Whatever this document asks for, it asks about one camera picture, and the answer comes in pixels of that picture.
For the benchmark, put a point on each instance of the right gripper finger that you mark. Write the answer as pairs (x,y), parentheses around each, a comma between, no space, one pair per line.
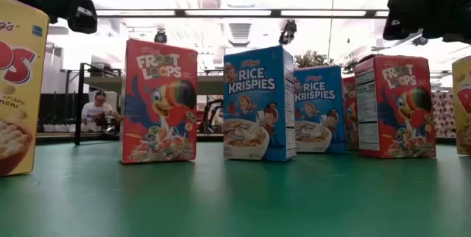
(406,14)

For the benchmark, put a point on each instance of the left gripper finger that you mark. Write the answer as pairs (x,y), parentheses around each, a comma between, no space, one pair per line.
(84,18)

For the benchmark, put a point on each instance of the yellow Corn Pops cereal box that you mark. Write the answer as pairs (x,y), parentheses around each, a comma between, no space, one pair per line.
(22,101)
(463,119)

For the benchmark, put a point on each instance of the red Froot Loops cereal box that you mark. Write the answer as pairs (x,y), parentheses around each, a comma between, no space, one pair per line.
(158,119)
(349,119)
(401,119)

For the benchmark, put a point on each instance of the blue Rice Krispies cereal box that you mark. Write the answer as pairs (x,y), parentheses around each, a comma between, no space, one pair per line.
(254,119)
(318,119)

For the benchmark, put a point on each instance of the black track spotlight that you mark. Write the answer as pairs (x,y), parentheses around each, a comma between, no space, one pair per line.
(420,40)
(289,31)
(160,37)

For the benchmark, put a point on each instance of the grey workbench with black legs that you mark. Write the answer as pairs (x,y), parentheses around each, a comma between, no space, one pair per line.
(103,84)

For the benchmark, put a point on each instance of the person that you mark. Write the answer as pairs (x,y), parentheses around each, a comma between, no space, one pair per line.
(93,112)

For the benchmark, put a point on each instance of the small potted green plant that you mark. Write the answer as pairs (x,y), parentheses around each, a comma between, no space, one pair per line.
(311,60)

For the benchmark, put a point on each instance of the stacked patterned packages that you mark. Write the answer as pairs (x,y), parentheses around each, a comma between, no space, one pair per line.
(443,115)

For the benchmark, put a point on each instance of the grey air vent grille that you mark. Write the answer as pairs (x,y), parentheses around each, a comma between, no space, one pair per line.
(239,32)

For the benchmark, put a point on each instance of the green table mat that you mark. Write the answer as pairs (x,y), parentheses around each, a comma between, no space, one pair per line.
(235,200)

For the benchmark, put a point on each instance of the black horizontal frame beam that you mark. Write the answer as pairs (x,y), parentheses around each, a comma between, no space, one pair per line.
(180,13)

